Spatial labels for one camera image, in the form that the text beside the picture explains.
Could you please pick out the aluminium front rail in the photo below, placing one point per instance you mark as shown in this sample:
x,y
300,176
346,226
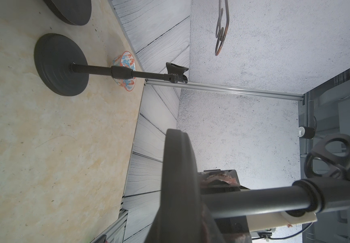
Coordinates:
x,y
114,233

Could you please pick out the spare black microphone pole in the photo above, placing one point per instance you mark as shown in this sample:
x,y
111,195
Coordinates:
x,y
326,187

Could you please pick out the overhead black camera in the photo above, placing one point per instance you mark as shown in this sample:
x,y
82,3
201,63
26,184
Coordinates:
x,y
307,132

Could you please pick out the aluminium right corner post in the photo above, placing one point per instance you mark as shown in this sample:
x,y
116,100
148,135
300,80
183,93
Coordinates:
x,y
228,90

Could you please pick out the dark oval stand base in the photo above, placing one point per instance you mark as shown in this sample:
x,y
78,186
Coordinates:
x,y
73,12

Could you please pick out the scrolled wire holder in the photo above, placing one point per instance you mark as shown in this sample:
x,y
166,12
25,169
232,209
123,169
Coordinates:
x,y
222,25

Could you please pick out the red blue patterned bowl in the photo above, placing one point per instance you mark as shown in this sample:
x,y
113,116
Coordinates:
x,y
124,66

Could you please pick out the black microphone stand pole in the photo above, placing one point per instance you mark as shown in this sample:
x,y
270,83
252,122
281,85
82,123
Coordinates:
x,y
175,73

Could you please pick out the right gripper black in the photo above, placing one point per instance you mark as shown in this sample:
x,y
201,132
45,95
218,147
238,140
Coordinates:
x,y
235,229

